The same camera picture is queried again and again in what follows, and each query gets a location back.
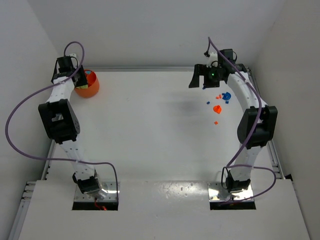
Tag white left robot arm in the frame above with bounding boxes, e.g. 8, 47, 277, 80
38, 55, 102, 199

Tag blue arch lego piece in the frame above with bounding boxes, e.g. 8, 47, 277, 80
221, 92, 231, 101

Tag aluminium table edge rail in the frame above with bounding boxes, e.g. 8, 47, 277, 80
246, 67, 286, 180

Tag light green 2x2 lego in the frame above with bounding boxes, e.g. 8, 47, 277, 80
76, 84, 89, 89

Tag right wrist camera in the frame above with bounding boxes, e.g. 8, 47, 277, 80
206, 52, 218, 68

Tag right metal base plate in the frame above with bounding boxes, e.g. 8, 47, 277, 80
207, 182, 254, 203

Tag orange divided round container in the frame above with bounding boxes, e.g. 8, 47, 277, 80
74, 69, 100, 98

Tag orange round lego piece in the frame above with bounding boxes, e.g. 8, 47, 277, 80
213, 105, 222, 114

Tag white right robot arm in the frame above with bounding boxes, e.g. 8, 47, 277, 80
188, 49, 278, 193

